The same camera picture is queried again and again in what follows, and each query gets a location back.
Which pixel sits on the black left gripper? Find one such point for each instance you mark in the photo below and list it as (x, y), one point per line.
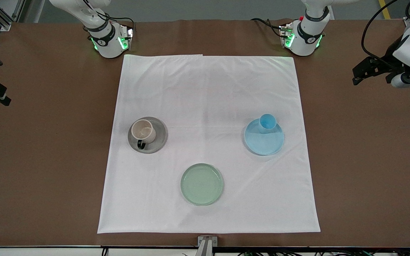
(389, 60)

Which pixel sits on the light blue cup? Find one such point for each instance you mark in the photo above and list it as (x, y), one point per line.
(267, 122)

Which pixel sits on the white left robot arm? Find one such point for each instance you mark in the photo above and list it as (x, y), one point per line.
(306, 41)

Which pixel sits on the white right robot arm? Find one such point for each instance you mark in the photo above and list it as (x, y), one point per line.
(107, 42)

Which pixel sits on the light blue round plate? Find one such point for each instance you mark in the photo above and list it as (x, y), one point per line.
(263, 145)

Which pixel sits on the gray round plate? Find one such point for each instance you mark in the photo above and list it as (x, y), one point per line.
(159, 137)

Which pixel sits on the light green round plate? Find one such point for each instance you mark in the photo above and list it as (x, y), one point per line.
(201, 184)

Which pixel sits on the silver base connector panel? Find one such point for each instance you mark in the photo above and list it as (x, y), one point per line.
(285, 32)
(128, 33)

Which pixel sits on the white square cloth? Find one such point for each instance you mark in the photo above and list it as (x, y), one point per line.
(205, 99)

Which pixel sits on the metal table edge bracket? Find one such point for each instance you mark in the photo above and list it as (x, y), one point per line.
(207, 245)

